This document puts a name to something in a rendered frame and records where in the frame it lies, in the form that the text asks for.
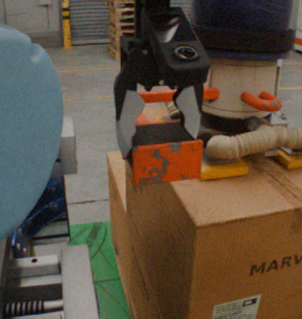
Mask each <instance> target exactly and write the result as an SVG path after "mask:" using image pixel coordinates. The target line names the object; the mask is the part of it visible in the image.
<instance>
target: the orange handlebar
mask: <svg viewBox="0 0 302 319"><path fill-rule="evenodd" d="M137 92H138V93H139V94H140V95H141V97H142V98H143V99H144V101H145V103H155V102H167V101H173V98H172V96H173V94H174V93H175V92H176V90H175V91H172V90H151V91H137ZM219 96H220V95H219V90H218V89H217V88H214V87H210V88H208V87H204V95H203V100H212V99H218V98H219ZM241 100H242V101H244V102H245V103H246V104H247V105H249V106H250V107H252V108H254V109H256V110H259V111H264V112H273V111H278V110H280V109H281V108H282V106H283V105H282V102H281V99H279V98H277V97H275V96H273V95H270V94H269V93H267V92H265V91H262V92H261V93H260V94H259V97H257V96H254V95H252V94H251V93H249V92H243V93H242V94H241ZM140 123H150V120H149V119H148V117H147V116H146V115H145V114H144V113H143V112H142V113H141V115H139V117H138V118H137V120H136V124H140Z"/></svg>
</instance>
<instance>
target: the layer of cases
mask: <svg viewBox="0 0 302 319"><path fill-rule="evenodd" d="M106 161H107V176H108V184H109V192H110V220H111V224H112V228H113V231H114V236H115V240H116V243H117V247H118V250H119V257H120V261H121V263H122V267H123V270H124V276H125V279H126V283H127V287H128V289H129V293H130V296H131V298H132V301H133V305H134V311H135V314H136V317H137V319H162V315H161V313H160V310H159V308H158V305H157V303H156V300H155V298H154V295H153V291H152V289H151V286H150V285H149V280H148V279H147V276H146V273H145V271H144V267H143V265H142V263H141V260H140V257H139V253H138V250H137V248H136V246H135V243H134V240H133V237H132V234H131V232H130V229H129V225H128V223H127V202H126V177H125V160H123V158H122V153H121V151H118V152H110V153H106Z"/></svg>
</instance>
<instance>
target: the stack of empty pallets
mask: <svg viewBox="0 0 302 319"><path fill-rule="evenodd" d="M105 2H106V7H108V9H109V12H108V14H109V20H110V25H109V26H108V28H109V31H108V33H109V39H110V42H111V43H110V45H107V52H108V53H109V54H111V55H112V56H113V58H114V59H115V60H119V59H120V58H119V48H120V39H119V36H130V35H131V34H132V32H134V2H132V0H105ZM122 2H124V7H119V3H122ZM121 11H127V13H121ZM124 17H127V19H124V20H122V19H120V18H124ZM121 25H129V26H121Z"/></svg>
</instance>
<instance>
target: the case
mask: <svg viewBox="0 0 302 319"><path fill-rule="evenodd" d="M239 158H240V159H241V160H242V161H243V162H244V164H246V165H247V166H248V174H247V175H243V176H236V177H230V178H223V179H210V180H203V181H201V180H200V179H189V180H182V181H174V182H167V183H161V184H148V185H141V186H134V176H133V170H132V169H131V167H130V165H129V161H128V160H126V161H125V177H126V202H127V223H128V225H129V229H130V232H131V234H132V237H133V240H134V243H135V246H136V248H137V250H138V253H139V257H140V260H141V263H142V265H143V267H144V271H145V273H146V276H147V279H148V280H149V285H150V286H151V289H152V291H153V295H154V298H155V300H156V303H157V305H158V308H159V310H160V313H161V315H162V319H302V167H299V168H292V169H287V168H286V167H284V166H283V165H282V164H281V163H279V162H278V161H277V160H275V159H274V158H273V157H272V156H266V157H265V156H263V155H262V154H261V153H256V154H252V155H247V156H243V158H242V157H240V156H239Z"/></svg>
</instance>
